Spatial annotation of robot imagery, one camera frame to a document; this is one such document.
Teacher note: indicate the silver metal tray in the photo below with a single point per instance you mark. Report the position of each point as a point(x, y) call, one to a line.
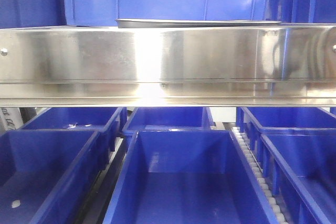
point(169, 23)

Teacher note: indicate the blue bin rear centre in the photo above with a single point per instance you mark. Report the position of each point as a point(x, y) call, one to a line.
point(167, 118)

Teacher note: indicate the blue bin rear left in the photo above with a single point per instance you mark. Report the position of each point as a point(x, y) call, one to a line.
point(107, 121)

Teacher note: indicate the blue bin lower centre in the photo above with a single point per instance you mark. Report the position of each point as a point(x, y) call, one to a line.
point(187, 177)

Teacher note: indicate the blue bin rear right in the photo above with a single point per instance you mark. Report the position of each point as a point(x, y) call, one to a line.
point(255, 121)

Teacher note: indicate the blue bin lower left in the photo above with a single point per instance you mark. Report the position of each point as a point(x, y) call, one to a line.
point(45, 175)

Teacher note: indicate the blue bin lower right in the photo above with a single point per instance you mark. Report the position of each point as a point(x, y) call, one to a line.
point(300, 171)

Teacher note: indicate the white roller track rail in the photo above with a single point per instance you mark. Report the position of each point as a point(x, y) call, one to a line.
point(241, 138)

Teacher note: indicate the stainless steel shelf front rail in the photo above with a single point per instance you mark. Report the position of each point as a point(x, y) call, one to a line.
point(276, 65)

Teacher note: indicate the left rail screw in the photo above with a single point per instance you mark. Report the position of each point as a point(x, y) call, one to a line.
point(3, 51)

